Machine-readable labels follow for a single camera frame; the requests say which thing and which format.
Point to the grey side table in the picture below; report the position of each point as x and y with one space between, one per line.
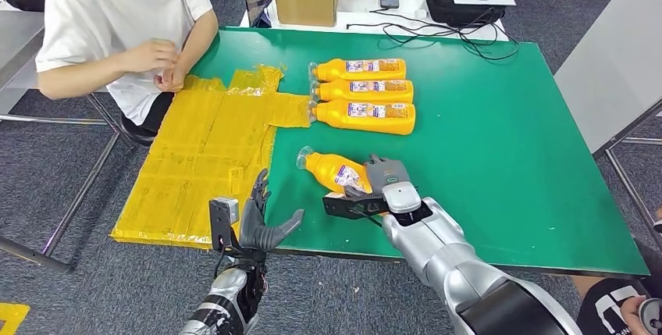
615 63

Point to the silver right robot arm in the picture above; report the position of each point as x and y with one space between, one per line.
439 250

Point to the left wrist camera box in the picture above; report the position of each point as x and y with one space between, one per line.
225 208

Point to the person's left hand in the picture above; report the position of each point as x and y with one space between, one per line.
170 79

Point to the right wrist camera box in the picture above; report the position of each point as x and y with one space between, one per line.
351 206

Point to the yellow taped cardboard mat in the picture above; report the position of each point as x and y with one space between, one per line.
196 157

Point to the orange detergent bottle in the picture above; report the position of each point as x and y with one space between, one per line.
331 92
362 125
331 70
328 169

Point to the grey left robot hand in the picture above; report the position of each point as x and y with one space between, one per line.
258 229

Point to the grey handheld device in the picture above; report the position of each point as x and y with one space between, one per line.
651 314

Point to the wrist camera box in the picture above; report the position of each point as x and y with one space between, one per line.
225 208
351 206

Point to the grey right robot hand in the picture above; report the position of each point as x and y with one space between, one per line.
388 175

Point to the steel workbench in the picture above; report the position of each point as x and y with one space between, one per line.
18 43

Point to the person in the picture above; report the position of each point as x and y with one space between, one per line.
610 307
119 7

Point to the small white plug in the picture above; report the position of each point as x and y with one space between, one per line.
421 13

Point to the person's right hand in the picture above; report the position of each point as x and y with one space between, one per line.
152 56

